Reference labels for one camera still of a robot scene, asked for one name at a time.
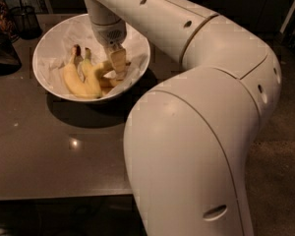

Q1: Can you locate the white paper liner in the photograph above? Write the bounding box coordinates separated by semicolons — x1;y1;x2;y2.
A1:
36;17;148;98

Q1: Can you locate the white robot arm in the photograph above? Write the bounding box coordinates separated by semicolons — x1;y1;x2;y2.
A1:
85;0;282;236

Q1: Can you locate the black mesh pen cup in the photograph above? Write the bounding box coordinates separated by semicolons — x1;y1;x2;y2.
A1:
10;6;42;39

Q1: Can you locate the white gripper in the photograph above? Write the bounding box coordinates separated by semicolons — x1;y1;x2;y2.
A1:
91;20;127;80

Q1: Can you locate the glass jar with snacks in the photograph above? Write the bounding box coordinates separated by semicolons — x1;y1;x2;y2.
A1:
0;0;18;41

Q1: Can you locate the white bowl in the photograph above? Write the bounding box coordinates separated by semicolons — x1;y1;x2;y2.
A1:
31;13;151;103

